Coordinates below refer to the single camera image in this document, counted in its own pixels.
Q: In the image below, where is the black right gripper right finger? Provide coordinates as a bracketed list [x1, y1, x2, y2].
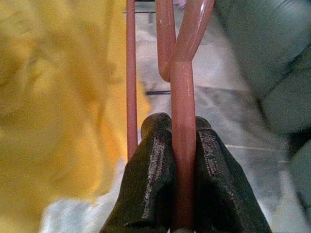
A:
[193, 116, 273, 233]

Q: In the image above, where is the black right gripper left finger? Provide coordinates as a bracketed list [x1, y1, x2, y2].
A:
[101, 113, 178, 233]

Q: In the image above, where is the grey-green leather sofa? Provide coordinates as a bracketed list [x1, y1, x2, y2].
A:
[213, 0, 311, 212]

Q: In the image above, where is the yellow shirt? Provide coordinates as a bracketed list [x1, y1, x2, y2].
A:
[0, 0, 151, 212]

